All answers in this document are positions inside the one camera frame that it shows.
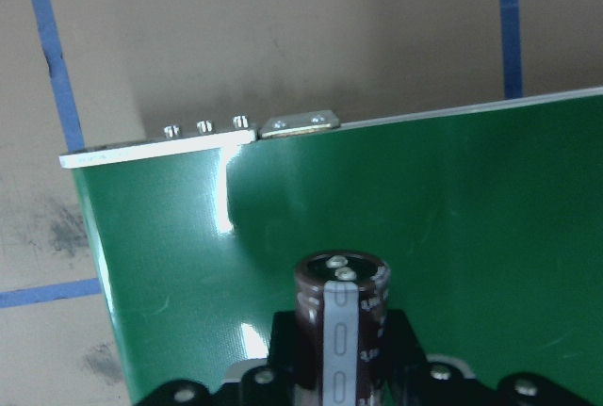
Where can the dark brown capacitor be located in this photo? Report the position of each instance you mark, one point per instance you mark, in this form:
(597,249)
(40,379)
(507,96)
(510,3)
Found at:
(341,311)

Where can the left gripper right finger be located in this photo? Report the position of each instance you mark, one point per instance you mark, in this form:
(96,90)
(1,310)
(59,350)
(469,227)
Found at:
(414,377)

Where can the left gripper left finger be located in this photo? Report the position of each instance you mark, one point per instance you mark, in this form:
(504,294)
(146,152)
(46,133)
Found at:
(264,383)

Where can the green conveyor belt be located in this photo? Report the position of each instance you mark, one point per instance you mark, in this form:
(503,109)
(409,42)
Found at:
(490,217)

